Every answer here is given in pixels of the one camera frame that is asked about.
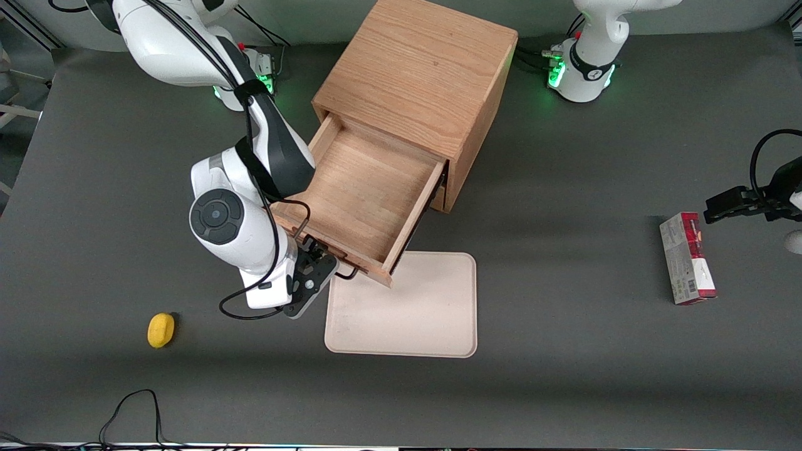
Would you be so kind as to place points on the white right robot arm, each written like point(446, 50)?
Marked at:
point(219, 219)

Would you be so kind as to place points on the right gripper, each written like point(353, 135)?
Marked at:
point(312, 253)

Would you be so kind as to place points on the red and white carton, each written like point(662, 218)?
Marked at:
point(686, 263)

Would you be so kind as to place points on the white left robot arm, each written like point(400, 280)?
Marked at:
point(589, 69)

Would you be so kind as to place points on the wooden drawer cabinet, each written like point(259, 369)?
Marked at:
point(426, 69)

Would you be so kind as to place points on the white metal frame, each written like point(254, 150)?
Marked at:
point(15, 111)

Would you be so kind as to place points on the yellow lemon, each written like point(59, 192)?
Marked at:
point(161, 330)

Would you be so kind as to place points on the cream rectangular tray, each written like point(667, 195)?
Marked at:
point(413, 313)

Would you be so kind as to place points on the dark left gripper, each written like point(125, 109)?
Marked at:
point(779, 199)

